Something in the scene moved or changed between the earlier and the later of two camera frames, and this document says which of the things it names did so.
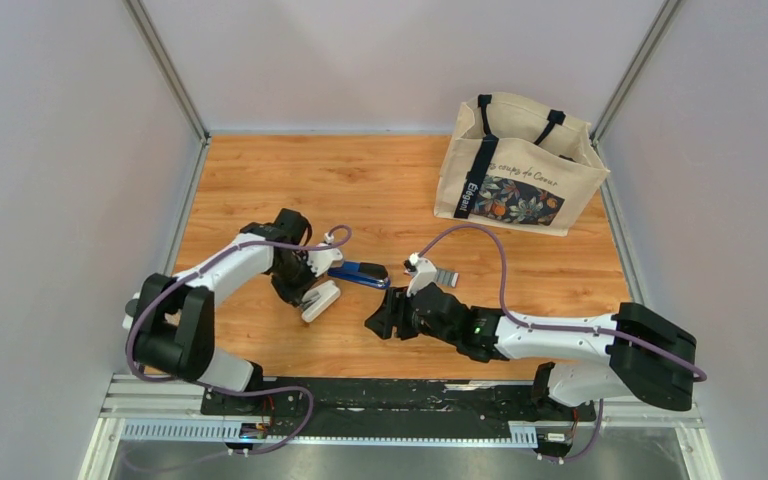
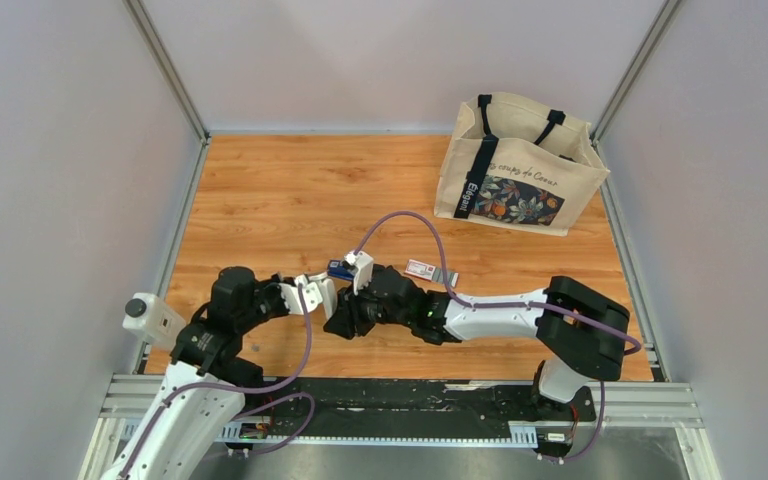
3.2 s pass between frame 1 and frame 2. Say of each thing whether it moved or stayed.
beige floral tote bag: stayed
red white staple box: stayed
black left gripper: moved
